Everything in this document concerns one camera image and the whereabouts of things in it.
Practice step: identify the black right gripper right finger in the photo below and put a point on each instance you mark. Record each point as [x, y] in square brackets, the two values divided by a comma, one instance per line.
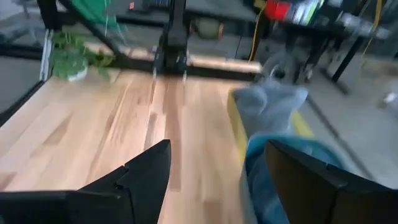
[326, 199]

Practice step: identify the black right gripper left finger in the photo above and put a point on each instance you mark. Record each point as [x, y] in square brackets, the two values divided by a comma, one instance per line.
[124, 202]

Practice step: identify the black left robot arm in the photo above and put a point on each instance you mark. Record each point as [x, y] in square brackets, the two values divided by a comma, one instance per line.
[174, 34]

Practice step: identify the yellow-green cloth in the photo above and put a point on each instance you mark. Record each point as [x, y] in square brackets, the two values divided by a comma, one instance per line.
[237, 130]

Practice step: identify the white floor object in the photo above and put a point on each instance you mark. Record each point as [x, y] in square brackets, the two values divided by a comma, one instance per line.
[388, 99]

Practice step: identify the black shelf table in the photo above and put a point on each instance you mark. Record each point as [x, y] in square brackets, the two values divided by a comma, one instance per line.
[345, 63]

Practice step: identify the grey floor fan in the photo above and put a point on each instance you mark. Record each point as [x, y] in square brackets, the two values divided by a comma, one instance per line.
[280, 67]

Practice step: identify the green plant in white pot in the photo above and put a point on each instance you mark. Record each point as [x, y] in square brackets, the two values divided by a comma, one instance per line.
[70, 62]

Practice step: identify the stack of coloured boxes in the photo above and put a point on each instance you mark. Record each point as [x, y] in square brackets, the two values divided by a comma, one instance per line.
[306, 12]

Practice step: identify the round olive spool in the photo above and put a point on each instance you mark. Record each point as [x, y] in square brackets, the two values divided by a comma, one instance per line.
[208, 28]

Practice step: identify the green fabric object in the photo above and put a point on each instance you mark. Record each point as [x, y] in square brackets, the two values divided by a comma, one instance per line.
[90, 9]

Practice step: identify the red box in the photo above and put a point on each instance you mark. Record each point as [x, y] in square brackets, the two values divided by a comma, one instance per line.
[276, 9]

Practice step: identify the black diagonal frame strut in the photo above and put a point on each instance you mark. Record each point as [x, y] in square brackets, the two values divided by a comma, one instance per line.
[102, 42]

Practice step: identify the silver metal bracket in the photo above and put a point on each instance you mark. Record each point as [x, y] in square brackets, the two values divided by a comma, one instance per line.
[46, 56]

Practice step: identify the black vertical frame post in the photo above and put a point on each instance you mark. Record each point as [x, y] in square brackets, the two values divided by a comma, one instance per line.
[48, 15]

